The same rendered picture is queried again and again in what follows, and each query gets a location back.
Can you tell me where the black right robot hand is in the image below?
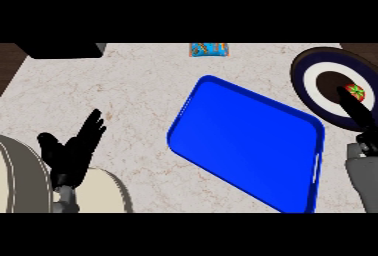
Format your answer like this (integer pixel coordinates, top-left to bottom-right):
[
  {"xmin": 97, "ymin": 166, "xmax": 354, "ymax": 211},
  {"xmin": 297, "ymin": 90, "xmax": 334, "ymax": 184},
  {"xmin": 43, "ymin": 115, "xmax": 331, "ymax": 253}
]
[{"xmin": 335, "ymin": 85, "xmax": 378, "ymax": 155}]

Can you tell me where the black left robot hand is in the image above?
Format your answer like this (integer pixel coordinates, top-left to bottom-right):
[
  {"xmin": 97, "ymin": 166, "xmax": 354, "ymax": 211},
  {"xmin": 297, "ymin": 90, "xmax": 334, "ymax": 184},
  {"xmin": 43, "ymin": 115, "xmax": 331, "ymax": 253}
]
[{"xmin": 35, "ymin": 108, "xmax": 108, "ymax": 188}]

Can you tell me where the red tomato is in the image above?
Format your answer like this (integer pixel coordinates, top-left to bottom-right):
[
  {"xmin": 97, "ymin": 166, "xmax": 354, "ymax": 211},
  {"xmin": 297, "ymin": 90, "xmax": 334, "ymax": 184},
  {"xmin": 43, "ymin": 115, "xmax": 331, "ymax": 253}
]
[{"xmin": 344, "ymin": 83, "xmax": 368, "ymax": 103}]

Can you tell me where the dark blue white plate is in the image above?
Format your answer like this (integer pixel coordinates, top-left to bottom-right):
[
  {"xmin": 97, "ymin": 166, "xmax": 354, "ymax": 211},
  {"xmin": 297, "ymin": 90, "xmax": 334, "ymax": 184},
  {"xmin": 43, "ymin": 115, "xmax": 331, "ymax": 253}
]
[{"xmin": 289, "ymin": 46, "xmax": 378, "ymax": 133}]

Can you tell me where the blue plastic tray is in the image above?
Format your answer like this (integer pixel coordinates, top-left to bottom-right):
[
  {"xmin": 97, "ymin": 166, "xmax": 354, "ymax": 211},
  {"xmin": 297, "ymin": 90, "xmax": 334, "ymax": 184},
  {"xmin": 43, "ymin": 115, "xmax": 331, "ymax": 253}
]
[{"xmin": 165, "ymin": 74, "xmax": 326, "ymax": 214}]

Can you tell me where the black appliance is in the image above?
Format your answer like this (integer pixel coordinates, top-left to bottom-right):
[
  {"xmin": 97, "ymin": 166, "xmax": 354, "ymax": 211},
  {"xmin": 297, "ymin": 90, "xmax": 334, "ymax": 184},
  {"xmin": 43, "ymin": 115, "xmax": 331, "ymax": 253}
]
[{"xmin": 13, "ymin": 42, "xmax": 108, "ymax": 61}]

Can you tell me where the blue orange snack packet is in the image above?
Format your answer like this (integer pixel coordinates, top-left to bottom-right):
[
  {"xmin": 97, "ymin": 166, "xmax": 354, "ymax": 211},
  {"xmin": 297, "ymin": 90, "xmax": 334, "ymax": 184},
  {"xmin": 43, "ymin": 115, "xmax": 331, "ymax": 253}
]
[{"xmin": 189, "ymin": 42, "xmax": 230, "ymax": 58}]

